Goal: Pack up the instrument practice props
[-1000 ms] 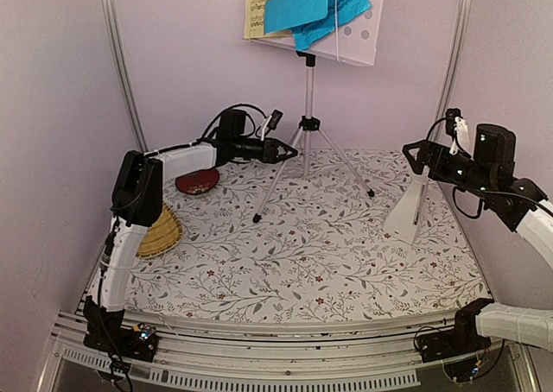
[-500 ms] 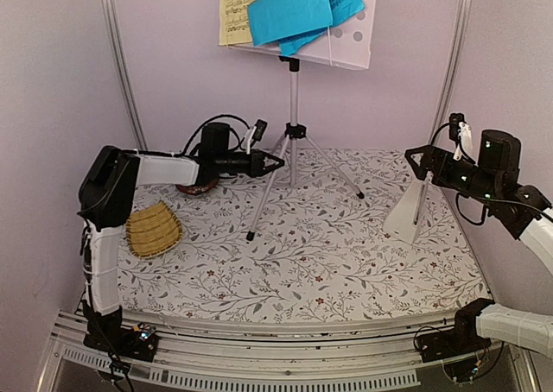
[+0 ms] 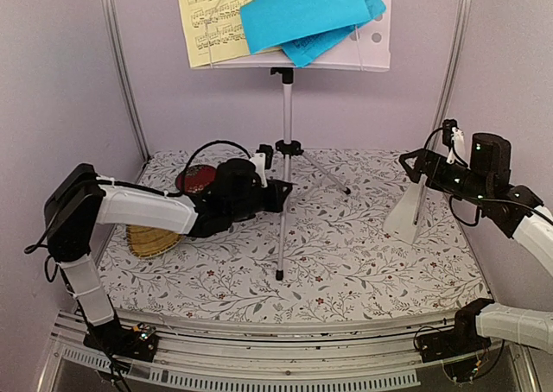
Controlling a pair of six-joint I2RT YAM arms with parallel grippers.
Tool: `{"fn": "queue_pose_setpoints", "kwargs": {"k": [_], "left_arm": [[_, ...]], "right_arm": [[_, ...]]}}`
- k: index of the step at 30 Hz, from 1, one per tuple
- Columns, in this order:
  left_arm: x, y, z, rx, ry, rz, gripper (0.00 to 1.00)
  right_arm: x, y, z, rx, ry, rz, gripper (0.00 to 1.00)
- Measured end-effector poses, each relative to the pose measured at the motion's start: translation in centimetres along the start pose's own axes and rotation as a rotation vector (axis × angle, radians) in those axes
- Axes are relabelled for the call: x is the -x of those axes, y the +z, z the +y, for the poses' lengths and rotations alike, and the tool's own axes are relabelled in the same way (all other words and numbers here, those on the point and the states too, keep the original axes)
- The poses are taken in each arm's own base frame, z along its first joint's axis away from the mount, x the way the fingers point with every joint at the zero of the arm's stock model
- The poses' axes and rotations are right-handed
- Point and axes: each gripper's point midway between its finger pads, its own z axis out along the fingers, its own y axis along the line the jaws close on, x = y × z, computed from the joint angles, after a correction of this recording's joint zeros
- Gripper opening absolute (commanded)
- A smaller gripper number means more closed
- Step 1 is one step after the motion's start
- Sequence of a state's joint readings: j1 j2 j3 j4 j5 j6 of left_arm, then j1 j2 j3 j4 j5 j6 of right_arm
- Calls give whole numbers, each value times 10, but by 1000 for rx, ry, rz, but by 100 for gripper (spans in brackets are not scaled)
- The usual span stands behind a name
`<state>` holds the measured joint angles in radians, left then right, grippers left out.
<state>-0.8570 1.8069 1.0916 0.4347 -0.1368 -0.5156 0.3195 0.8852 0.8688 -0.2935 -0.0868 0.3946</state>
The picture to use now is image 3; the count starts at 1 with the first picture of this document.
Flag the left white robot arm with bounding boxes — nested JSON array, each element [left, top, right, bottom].
[[42, 158, 292, 352]]

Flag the woven bamboo tray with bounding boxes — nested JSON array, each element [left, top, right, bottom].
[[126, 225, 182, 259]]

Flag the front aluminium rail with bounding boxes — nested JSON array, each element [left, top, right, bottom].
[[36, 309, 541, 392]]

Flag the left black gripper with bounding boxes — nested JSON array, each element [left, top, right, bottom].
[[227, 179, 293, 225]]

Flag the red floral plate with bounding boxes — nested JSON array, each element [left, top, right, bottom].
[[175, 164, 216, 194]]

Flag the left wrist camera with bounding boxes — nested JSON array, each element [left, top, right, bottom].
[[250, 144, 274, 188]]

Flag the yellow sheet music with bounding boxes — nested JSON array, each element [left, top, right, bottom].
[[173, 0, 283, 69]]

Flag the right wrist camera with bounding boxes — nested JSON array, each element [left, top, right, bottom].
[[442, 119, 468, 167]]

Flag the right aluminium frame post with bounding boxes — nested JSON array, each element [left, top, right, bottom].
[[431, 0, 472, 131]]

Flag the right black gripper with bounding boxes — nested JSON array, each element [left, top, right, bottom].
[[400, 148, 492, 207]]

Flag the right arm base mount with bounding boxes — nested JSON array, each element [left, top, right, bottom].
[[413, 298, 505, 385]]

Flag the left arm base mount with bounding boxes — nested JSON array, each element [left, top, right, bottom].
[[83, 316, 159, 363]]

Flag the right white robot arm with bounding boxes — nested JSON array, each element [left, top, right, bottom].
[[399, 133, 552, 362]]

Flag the left aluminium frame post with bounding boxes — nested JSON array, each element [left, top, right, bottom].
[[101, 0, 151, 163]]

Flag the blue paper sheet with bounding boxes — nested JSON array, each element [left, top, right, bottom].
[[240, 0, 386, 67]]

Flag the white metronome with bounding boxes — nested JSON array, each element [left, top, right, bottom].
[[383, 175, 427, 244]]

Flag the aluminium frame post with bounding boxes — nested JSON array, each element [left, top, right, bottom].
[[431, 0, 472, 131], [101, 0, 151, 163]]

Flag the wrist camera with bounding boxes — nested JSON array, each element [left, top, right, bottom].
[[442, 119, 468, 167], [250, 144, 274, 188]]

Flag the silver tripod music stand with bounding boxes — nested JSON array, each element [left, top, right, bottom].
[[202, 0, 392, 281]]

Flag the floral table mat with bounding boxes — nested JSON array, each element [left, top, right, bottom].
[[99, 149, 488, 324]]

